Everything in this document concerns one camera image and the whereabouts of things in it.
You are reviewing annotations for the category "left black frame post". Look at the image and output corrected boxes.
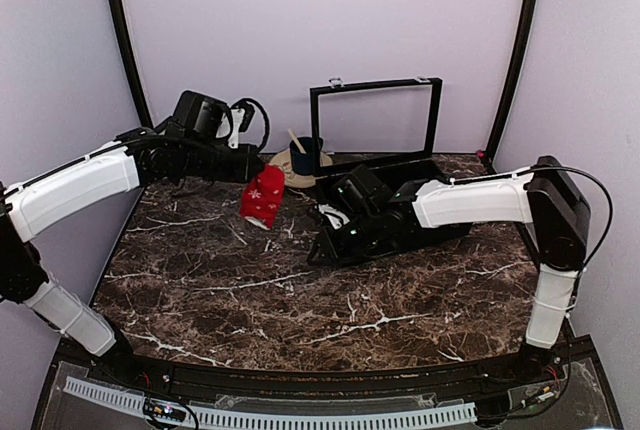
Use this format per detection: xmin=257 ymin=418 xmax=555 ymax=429
xmin=107 ymin=0 xmax=153 ymax=127

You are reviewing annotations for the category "black frame post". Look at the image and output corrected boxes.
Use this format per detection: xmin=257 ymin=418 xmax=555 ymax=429
xmin=483 ymin=0 xmax=537 ymax=168
xmin=107 ymin=0 xmax=153 ymax=127

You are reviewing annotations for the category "dark blue cup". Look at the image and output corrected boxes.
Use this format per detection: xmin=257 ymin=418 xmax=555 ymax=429
xmin=289 ymin=136 xmax=324 ymax=176

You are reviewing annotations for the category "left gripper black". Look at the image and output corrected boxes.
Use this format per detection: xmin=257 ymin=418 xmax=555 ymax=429
xmin=182 ymin=139 xmax=264 ymax=183

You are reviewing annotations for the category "right circuit board with wires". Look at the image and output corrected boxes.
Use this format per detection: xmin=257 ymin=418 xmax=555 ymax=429
xmin=504 ymin=361 xmax=592 ymax=429

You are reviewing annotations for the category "white slotted cable duct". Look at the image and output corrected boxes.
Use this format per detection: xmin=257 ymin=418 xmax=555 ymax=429
xmin=62 ymin=377 xmax=478 ymax=429

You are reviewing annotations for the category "right black frame post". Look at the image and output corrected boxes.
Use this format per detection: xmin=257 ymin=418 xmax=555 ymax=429
xmin=483 ymin=0 xmax=537 ymax=168

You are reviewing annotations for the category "black display box glass lid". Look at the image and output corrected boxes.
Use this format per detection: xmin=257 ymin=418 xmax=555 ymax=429
xmin=308 ymin=76 xmax=475 ymax=266

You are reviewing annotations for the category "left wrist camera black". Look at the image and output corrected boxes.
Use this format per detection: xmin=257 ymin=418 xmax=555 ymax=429
xmin=165 ymin=90 xmax=255 ymax=149

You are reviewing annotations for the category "wooden stick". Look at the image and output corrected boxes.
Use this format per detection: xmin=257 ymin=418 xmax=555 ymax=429
xmin=287 ymin=128 xmax=307 ymax=155

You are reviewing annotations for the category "circuit board with wires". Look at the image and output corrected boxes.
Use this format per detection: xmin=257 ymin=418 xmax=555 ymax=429
xmin=504 ymin=361 xmax=592 ymax=429
xmin=138 ymin=372 xmax=200 ymax=429

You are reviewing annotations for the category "left circuit board with wires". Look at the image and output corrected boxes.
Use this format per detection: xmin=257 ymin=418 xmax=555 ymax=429
xmin=138 ymin=372 xmax=200 ymax=429

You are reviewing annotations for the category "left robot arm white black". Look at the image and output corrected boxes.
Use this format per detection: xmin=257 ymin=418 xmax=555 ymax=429
xmin=1 ymin=128 xmax=265 ymax=386

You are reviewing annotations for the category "beige woven coaster mat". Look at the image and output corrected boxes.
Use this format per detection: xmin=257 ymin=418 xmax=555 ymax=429
xmin=267 ymin=147 xmax=334 ymax=188

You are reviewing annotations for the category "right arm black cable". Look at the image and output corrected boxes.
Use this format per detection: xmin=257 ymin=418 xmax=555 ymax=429
xmin=449 ymin=163 xmax=614 ymax=271

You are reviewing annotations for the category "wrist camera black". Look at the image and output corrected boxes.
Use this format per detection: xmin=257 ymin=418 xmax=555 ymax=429
xmin=165 ymin=90 xmax=255 ymax=149
xmin=331 ymin=164 xmax=393 ymax=215

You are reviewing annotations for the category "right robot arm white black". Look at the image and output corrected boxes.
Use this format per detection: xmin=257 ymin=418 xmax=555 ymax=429
xmin=308 ymin=156 xmax=591 ymax=384

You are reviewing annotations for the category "red Santa Christmas sock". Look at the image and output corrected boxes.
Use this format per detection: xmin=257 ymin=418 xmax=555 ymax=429
xmin=239 ymin=165 xmax=285 ymax=230

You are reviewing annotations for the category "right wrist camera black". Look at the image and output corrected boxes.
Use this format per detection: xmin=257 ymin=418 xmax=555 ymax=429
xmin=331 ymin=164 xmax=393 ymax=215

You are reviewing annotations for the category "black front rail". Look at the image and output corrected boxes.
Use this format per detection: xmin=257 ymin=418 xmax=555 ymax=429
xmin=54 ymin=339 xmax=596 ymax=404

